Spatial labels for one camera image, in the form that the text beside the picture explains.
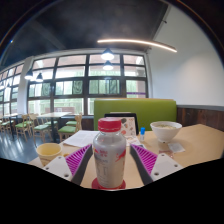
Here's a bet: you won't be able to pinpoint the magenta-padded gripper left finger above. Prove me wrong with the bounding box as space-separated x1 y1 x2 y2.
41 143 94 187

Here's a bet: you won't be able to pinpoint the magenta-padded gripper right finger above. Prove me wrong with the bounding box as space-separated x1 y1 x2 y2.
129 143 184 186

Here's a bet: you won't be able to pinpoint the red-capped clear drink bottle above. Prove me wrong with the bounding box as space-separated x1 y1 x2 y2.
91 116 128 191

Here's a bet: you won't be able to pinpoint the white paper sheets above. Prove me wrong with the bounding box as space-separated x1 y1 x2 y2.
62 129 100 148

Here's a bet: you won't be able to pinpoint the small blue-capped white bottle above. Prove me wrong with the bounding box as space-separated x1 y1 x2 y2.
139 126 146 142

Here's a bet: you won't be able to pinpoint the white plastic sachet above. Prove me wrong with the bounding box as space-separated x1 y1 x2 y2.
167 142 186 154

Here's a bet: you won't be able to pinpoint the white ceramic bowl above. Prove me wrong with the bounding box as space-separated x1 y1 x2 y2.
149 120 183 144

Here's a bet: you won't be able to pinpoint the black-framed picture tablet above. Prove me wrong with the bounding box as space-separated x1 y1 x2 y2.
104 112 140 137

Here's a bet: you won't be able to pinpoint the green upholstered bench sofa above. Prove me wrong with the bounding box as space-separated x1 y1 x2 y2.
93 97 178 132

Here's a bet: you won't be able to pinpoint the wooden chairs with green seats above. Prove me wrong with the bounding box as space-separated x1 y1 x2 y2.
0 113 83 143

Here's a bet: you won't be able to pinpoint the wooden dining table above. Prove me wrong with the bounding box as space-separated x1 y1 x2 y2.
36 111 73 141

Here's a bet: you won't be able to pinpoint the dark pendant ceiling lamps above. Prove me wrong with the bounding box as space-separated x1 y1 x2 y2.
23 48 115 83

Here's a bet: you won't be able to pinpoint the long curved linear light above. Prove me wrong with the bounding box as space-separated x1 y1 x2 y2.
96 38 178 54

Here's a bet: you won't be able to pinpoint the cream mug with yellow handle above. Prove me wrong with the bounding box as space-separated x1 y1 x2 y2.
35 142 70 168

